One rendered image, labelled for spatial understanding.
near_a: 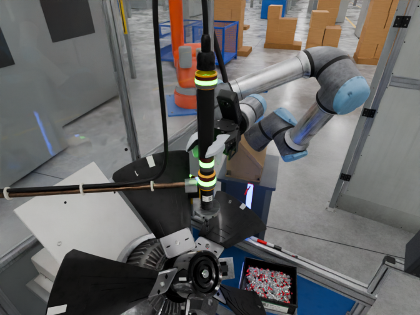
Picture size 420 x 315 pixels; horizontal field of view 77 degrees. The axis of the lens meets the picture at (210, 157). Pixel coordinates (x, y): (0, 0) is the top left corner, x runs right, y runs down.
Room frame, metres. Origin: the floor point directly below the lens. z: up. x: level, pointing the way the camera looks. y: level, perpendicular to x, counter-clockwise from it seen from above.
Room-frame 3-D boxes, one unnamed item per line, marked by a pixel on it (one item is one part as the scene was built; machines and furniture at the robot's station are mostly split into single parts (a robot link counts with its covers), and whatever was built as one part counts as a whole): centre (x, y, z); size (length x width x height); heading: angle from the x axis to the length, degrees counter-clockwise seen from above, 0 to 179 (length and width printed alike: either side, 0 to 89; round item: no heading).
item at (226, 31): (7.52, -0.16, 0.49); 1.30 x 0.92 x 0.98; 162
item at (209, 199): (0.51, 0.01, 1.55); 0.04 x 0.04 x 0.46
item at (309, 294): (0.78, -0.26, 0.45); 0.82 x 0.02 x 0.66; 60
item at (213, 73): (0.51, 0.01, 1.70); 0.04 x 0.04 x 0.03
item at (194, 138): (0.53, 0.03, 1.54); 0.09 x 0.03 x 0.06; 140
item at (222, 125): (0.61, -0.04, 1.53); 0.12 x 0.08 x 0.09; 150
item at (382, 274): (0.57, -0.63, 0.96); 0.03 x 0.03 x 0.20; 60
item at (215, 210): (0.51, 0.02, 1.40); 0.09 x 0.07 x 0.10; 95
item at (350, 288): (0.78, -0.26, 0.82); 0.90 x 0.04 x 0.08; 60
